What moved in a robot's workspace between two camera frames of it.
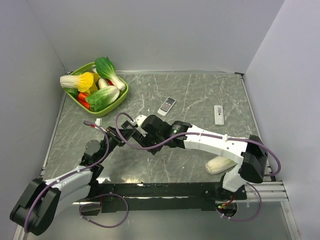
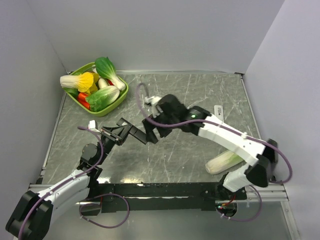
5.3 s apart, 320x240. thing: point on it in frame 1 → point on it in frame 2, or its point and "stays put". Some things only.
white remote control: [219, 115] stays put
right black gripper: [155, 150] → [149, 127]
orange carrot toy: [81, 98] stays put
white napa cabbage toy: [219, 164] stays put
